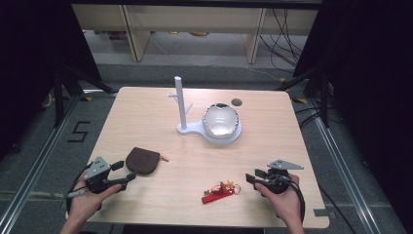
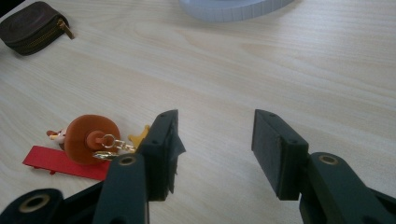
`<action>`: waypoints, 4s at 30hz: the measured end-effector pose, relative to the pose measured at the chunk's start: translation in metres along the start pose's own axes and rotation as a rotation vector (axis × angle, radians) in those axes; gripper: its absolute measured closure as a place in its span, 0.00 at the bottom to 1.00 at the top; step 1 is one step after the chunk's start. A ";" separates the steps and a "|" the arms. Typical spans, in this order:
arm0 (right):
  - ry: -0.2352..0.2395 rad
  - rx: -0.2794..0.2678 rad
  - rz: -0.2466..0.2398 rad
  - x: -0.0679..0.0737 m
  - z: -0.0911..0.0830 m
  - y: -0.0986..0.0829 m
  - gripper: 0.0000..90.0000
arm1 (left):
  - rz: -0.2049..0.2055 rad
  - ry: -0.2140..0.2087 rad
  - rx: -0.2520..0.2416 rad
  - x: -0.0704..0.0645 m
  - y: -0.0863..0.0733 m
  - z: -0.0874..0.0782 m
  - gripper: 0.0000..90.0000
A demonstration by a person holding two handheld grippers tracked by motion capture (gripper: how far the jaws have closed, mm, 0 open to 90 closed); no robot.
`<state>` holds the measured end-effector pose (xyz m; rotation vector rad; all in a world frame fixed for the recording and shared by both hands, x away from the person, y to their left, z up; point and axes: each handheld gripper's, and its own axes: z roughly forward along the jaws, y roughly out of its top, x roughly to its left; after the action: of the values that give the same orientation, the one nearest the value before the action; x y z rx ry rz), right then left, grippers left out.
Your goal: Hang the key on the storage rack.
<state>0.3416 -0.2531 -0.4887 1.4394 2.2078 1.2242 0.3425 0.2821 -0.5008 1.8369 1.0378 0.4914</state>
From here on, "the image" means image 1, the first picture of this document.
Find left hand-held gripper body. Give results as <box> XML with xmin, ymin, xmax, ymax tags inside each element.
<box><xmin>84</xmin><ymin>156</ymin><xmax>128</xmax><ymax>195</ymax></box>

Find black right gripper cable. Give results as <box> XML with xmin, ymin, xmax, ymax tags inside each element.
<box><xmin>267</xmin><ymin>175</ymin><xmax>307</xmax><ymax>224</ymax></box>

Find black floor cables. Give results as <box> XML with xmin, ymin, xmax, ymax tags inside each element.
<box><xmin>293</xmin><ymin>106</ymin><xmax>327</xmax><ymax>130</ymax></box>

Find thin black floor cable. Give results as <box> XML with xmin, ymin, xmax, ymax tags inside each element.
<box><xmin>317</xmin><ymin>183</ymin><xmax>358</xmax><ymax>234</ymax></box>

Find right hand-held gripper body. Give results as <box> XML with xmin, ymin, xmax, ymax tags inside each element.
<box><xmin>257</xmin><ymin>159</ymin><xmax>305</xmax><ymax>195</ymax></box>

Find person's left hand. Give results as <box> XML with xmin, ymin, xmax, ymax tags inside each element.
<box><xmin>66</xmin><ymin>172</ymin><xmax>123</xmax><ymax>225</ymax></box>

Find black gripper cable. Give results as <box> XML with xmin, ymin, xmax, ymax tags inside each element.
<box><xmin>267</xmin><ymin>175</ymin><xmax>307</xmax><ymax>224</ymax></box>
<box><xmin>64</xmin><ymin>162</ymin><xmax>94</xmax><ymax>216</ymax></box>

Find white branched stand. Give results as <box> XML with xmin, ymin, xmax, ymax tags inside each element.
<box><xmin>167</xmin><ymin>76</ymin><xmax>244</xmax><ymax>146</ymax></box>

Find black metal stand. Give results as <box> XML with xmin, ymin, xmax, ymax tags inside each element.
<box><xmin>53</xmin><ymin>63</ymin><xmax>115</xmax><ymax>129</ymax></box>
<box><xmin>276</xmin><ymin>63</ymin><xmax>333</xmax><ymax>130</ymax></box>

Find black hanging cables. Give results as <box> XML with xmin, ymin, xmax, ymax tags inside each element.
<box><xmin>258</xmin><ymin>8</ymin><xmax>310</xmax><ymax>73</ymax></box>

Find beige wooden cabinet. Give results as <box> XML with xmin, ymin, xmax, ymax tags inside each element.
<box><xmin>71</xmin><ymin>3</ymin><xmax>320</xmax><ymax>64</ymax></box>

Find white bowl with silver rim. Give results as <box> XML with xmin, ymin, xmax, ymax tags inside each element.
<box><xmin>202</xmin><ymin>102</ymin><xmax>241</xmax><ymax>139</ymax></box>

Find red keychain with charms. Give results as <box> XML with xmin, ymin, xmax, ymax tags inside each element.
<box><xmin>201</xmin><ymin>180</ymin><xmax>242</xmax><ymax>206</ymax></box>

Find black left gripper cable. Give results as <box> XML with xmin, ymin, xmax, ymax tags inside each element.
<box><xmin>64</xmin><ymin>162</ymin><xmax>94</xmax><ymax>216</ymax></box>

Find aluminium floor rail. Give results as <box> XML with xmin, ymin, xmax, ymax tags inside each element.
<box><xmin>0</xmin><ymin>93</ymin><xmax>115</xmax><ymax>234</ymax></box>
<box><xmin>291</xmin><ymin>97</ymin><xmax>385</xmax><ymax>234</ymax></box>

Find black curtain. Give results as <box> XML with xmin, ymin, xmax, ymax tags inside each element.
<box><xmin>292</xmin><ymin>0</ymin><xmax>413</xmax><ymax>233</ymax></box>
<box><xmin>0</xmin><ymin>0</ymin><xmax>102</xmax><ymax>160</ymax></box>

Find person's right hand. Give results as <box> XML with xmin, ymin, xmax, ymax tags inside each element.
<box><xmin>254</xmin><ymin>175</ymin><xmax>303</xmax><ymax>224</ymax></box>

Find brown zip pouch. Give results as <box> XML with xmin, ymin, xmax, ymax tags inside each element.
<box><xmin>125</xmin><ymin>146</ymin><xmax>170</xmax><ymax>176</ymax></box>

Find white floor cable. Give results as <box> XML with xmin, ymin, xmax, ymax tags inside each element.
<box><xmin>239</xmin><ymin>63</ymin><xmax>284</xmax><ymax>83</ymax></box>

